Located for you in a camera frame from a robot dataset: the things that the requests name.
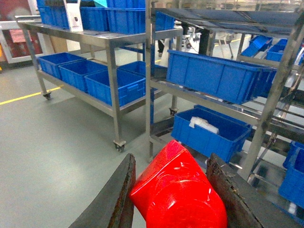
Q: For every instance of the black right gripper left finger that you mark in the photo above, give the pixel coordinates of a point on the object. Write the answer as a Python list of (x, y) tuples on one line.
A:
[(112, 207)]

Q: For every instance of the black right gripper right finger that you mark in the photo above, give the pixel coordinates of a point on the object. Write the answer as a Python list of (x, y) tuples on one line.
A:
[(245, 207)]

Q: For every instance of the red toy block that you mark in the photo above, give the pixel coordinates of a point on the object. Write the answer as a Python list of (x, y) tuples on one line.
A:
[(174, 192)]

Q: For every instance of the steel rolling shelf cart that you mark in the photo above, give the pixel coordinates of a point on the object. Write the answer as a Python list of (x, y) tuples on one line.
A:
[(106, 41)]

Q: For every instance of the blue bin lower far right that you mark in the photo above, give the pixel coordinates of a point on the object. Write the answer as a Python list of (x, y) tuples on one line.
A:
[(292, 187)]

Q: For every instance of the blue bin rack lower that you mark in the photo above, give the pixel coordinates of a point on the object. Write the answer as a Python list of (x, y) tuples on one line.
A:
[(230, 138)]

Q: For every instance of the blue bin rack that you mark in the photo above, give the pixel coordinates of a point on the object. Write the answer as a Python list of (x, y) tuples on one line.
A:
[(230, 138), (230, 80)]

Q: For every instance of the blue bin rack middle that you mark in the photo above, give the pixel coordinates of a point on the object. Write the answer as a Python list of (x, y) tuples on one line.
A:
[(230, 80)]

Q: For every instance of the steel flow rack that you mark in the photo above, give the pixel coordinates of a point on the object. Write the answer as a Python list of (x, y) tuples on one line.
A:
[(272, 130)]

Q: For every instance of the red fire equipment cabinet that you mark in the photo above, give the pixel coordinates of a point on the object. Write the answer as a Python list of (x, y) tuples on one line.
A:
[(12, 40)]

